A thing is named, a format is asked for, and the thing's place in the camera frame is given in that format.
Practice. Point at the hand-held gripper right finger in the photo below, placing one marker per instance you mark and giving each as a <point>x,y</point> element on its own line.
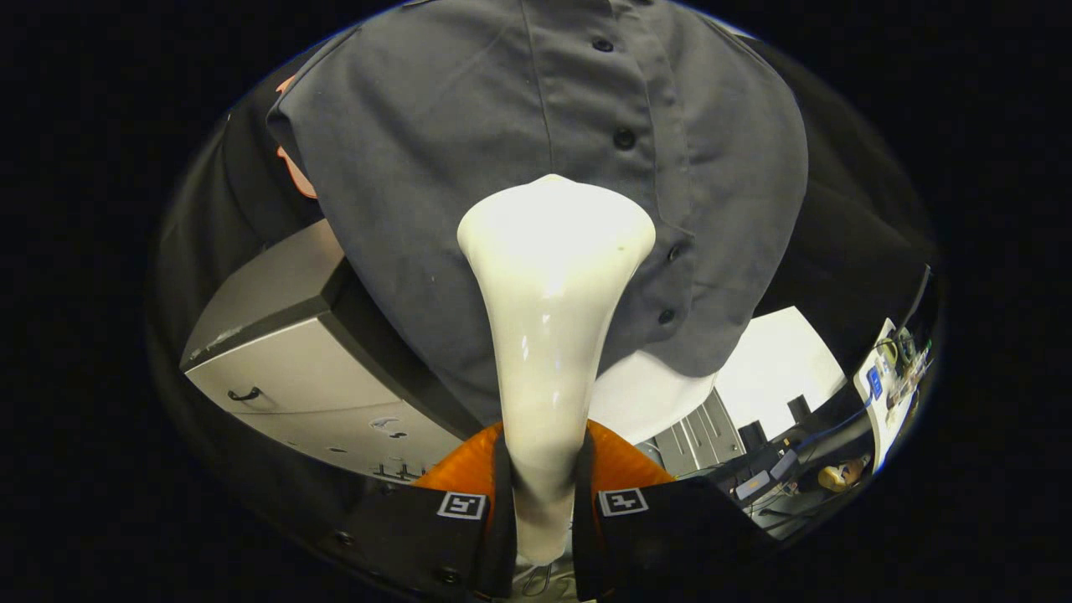
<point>584,528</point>

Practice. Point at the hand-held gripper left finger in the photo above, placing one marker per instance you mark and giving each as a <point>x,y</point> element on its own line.
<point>505,519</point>

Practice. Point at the white garment steamer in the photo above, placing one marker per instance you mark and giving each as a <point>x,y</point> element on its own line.
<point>548,293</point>

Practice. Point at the grey button-up shirt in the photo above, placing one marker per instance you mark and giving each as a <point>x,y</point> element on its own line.
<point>419,167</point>

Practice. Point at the white mannequin torso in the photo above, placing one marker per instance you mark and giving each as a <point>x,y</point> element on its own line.
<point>645,402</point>

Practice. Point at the white-topped drawer cabinet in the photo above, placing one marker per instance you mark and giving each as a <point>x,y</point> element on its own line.
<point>775,368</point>

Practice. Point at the grey drawer cabinet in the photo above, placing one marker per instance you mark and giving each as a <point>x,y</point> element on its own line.
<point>293,377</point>

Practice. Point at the tan rounded object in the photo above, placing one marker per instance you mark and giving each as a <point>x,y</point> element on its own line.
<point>837,476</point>

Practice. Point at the white side desk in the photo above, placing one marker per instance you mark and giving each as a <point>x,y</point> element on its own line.
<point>879,414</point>

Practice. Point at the small blue device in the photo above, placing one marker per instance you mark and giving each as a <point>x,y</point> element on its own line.
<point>873,381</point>

